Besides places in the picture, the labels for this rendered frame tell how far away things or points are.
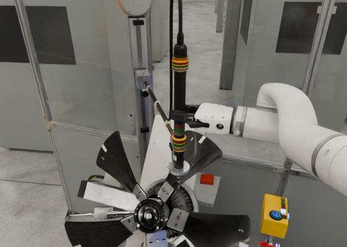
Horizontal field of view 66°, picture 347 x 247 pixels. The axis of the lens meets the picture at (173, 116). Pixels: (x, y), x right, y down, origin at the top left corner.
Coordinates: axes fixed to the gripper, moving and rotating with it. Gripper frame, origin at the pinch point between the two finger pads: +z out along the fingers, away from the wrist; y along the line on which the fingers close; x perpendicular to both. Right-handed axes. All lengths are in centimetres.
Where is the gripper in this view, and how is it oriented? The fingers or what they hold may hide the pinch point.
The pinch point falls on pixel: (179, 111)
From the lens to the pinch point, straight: 77.8
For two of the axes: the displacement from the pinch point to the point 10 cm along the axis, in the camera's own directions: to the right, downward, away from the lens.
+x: 0.0, -8.8, -4.7
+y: 3.2, -4.5, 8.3
